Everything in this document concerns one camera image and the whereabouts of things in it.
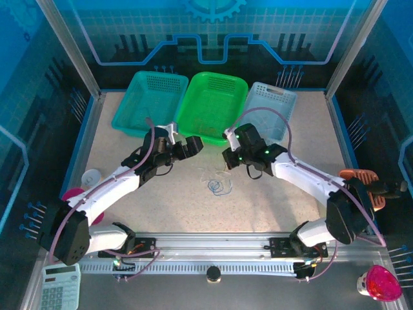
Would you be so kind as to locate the light blue plastic basket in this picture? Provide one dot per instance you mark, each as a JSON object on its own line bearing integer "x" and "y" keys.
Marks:
{"x": 274, "y": 100}

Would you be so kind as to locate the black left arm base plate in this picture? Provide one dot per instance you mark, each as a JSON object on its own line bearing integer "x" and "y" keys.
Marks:
{"x": 146, "y": 247}

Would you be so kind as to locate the pale green calculator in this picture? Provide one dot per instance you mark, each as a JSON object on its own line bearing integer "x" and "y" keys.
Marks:
{"x": 61, "y": 287}

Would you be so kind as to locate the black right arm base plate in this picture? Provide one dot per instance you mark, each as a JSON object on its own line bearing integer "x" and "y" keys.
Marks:
{"x": 279, "y": 247}

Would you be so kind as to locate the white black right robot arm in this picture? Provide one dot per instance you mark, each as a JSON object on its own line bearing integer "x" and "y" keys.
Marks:
{"x": 303, "y": 177}

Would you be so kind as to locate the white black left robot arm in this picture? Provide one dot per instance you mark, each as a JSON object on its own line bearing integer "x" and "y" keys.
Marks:
{"x": 106, "y": 193}

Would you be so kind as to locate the black round knob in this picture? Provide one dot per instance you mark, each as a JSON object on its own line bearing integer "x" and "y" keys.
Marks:
{"x": 213, "y": 274}

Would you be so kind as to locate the teal plastic basket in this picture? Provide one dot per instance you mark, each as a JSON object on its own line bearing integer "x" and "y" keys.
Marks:
{"x": 145, "y": 103}

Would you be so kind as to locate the aluminium extrusion rail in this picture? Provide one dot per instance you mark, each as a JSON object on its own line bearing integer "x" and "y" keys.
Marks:
{"x": 213, "y": 245}

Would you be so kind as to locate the magenta dome white cup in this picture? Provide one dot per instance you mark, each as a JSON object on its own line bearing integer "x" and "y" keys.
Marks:
{"x": 380, "y": 284}

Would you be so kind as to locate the green plastic basket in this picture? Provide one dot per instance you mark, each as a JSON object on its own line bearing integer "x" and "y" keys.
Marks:
{"x": 209, "y": 103}

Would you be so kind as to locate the aluminium frame post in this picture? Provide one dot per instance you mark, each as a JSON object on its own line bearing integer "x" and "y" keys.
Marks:
{"x": 352, "y": 48}
{"x": 71, "y": 48}

